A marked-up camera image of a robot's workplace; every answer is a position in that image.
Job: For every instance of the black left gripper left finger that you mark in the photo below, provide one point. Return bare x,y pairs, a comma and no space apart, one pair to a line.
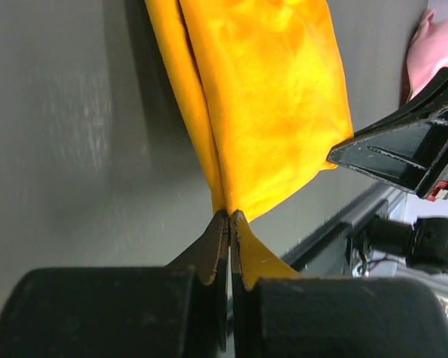
176,310

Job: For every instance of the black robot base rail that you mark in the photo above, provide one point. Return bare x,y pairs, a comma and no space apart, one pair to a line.
329,250

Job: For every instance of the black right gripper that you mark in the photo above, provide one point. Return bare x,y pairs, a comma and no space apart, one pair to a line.
407,149

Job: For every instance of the orange t shirt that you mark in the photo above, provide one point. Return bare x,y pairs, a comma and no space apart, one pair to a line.
261,88

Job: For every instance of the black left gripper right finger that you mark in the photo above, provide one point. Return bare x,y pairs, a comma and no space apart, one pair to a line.
279,312

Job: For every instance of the pink baseball cap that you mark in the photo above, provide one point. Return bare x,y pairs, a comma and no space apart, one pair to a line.
427,53

